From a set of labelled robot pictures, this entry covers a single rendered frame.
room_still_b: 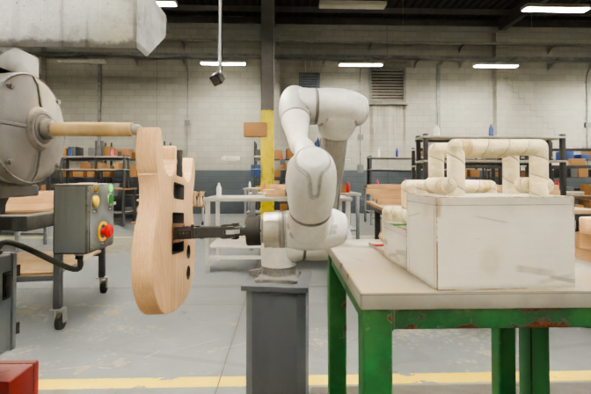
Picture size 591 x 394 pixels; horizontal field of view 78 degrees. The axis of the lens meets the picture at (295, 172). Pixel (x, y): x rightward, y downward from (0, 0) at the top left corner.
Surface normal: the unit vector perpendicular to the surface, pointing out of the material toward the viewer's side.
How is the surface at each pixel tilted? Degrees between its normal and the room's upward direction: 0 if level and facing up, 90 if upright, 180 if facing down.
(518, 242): 90
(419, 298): 90
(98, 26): 90
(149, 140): 77
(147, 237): 67
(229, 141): 90
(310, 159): 52
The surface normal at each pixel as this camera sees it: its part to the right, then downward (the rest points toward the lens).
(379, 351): 0.03, -0.03
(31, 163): 0.99, 0.14
